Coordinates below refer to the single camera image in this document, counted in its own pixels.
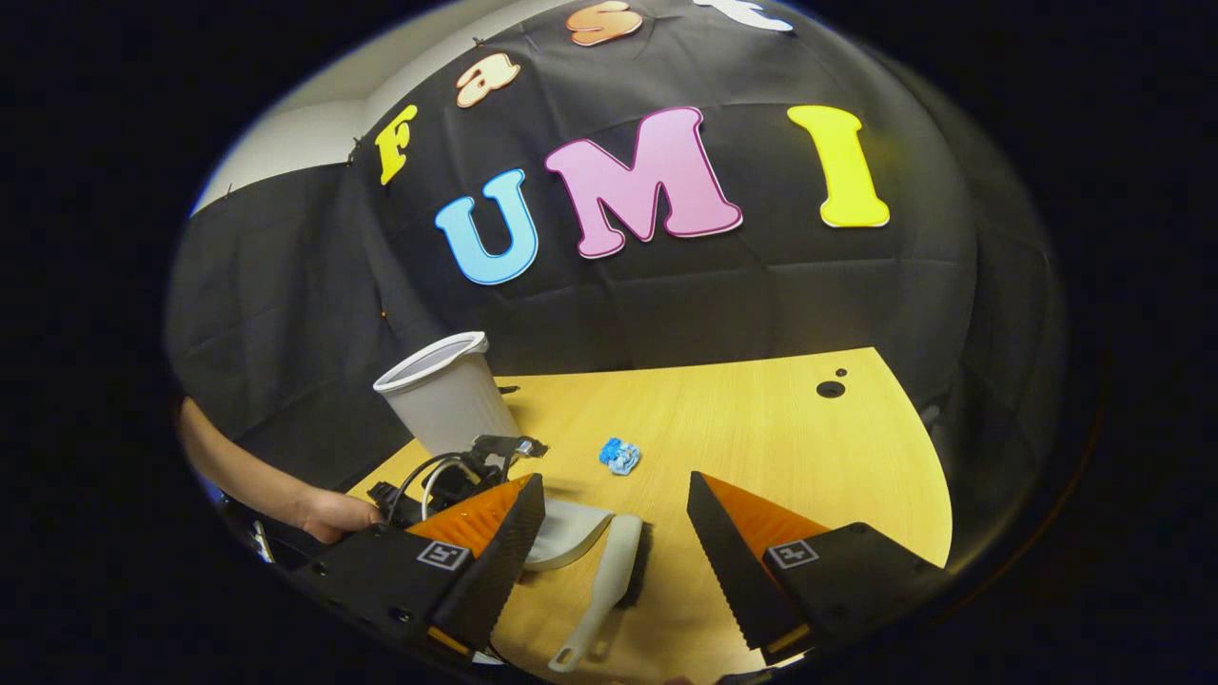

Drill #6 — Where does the white plastic dustpan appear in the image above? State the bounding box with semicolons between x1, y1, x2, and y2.
521;499;616;573

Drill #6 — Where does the black backdrop cloth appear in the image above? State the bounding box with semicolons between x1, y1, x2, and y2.
167;0;1071;572

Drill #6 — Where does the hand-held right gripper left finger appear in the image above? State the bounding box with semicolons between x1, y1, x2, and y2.
285;473;548;657

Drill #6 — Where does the small white broom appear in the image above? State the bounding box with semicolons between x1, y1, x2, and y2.
549;514;654;675

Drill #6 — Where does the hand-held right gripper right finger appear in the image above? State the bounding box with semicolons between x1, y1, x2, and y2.
687;471;953;667

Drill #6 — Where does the wooden desktop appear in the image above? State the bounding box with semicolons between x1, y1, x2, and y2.
347;347;953;682

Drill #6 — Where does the grey plastic garbage bin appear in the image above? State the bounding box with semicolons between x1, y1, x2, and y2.
373;331;524;460

